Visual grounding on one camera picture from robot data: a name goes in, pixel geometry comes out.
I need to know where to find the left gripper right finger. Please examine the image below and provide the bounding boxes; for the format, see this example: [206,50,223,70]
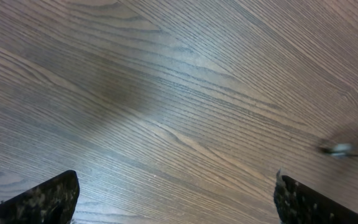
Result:
[273,170,358,224]

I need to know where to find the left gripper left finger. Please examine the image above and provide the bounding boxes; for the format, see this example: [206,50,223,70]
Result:
[0,170,80,224]

